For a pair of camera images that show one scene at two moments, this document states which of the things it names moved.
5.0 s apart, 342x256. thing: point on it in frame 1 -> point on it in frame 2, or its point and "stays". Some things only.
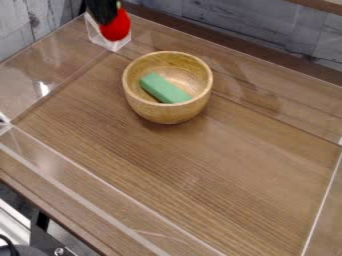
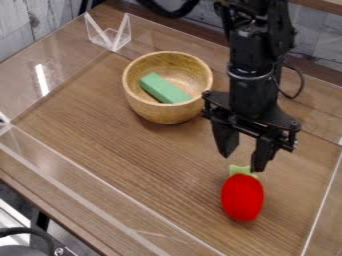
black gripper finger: x=102 y=9 -> x=247 y=108
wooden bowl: x=182 y=69 stays
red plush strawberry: x=116 y=29 -> x=242 y=194
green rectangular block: x=163 y=89 stays
